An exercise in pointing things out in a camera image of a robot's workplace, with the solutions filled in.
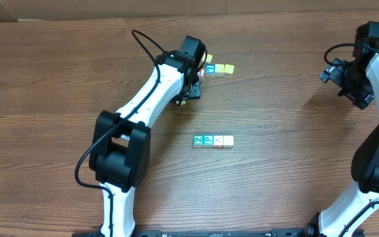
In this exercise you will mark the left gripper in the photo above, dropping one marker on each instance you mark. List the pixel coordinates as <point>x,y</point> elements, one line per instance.
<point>193,93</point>

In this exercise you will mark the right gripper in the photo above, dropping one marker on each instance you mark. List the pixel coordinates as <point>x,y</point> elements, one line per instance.
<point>359,99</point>

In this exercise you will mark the green letter Z block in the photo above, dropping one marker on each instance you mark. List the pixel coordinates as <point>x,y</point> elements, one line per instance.
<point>198,141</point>

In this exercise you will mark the blue letter P block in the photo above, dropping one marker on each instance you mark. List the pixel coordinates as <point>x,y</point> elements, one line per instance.
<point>208,140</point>

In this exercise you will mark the white ice cream block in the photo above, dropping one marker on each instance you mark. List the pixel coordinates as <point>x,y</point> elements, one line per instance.
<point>218,141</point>

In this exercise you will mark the yellow letter K block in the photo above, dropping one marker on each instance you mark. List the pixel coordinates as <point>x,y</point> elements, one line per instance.
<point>228,141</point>

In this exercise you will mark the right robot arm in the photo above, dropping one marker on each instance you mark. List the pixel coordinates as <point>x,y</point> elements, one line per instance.
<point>361,198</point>

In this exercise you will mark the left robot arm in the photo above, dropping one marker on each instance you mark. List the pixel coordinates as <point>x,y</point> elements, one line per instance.
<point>122,140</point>

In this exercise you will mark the yellow block far top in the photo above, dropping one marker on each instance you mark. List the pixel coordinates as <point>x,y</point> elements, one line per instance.
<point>209,58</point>

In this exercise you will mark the blue letter block in row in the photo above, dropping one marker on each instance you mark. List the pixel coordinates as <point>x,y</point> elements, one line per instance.
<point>210,71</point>

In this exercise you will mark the red letter I block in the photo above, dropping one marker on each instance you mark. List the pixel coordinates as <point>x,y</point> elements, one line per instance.
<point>201,75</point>

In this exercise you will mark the yellow block in row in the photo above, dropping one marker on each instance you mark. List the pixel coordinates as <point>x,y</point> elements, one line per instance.
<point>219,70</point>

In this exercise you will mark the yellow block row end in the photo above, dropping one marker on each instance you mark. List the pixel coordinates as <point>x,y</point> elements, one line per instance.
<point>229,70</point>

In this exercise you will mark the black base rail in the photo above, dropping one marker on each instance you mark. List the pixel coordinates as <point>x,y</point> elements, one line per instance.
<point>276,232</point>

